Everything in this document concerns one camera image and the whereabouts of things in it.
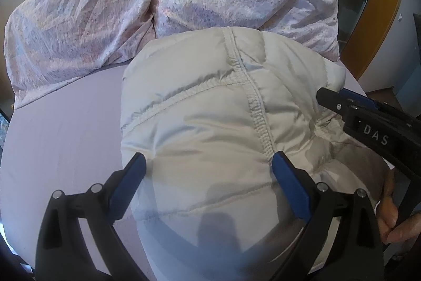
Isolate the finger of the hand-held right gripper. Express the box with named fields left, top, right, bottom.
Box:
left=316, top=87, right=355, bottom=119
left=340, top=89, right=379, bottom=111

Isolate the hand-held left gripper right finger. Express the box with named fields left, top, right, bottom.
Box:
left=268, top=151, right=386, bottom=281

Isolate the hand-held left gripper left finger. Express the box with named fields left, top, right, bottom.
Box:
left=34, top=152, right=147, bottom=281

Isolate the beige puffer jacket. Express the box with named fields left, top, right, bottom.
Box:
left=120, top=27, right=391, bottom=281

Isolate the person's right hand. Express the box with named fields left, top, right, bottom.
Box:
left=377, top=168, right=421, bottom=244

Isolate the lilac patterned duvet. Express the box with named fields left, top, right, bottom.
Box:
left=5, top=0, right=341, bottom=111

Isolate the orange wooden door frame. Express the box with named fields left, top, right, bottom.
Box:
left=327, top=0, right=409, bottom=81

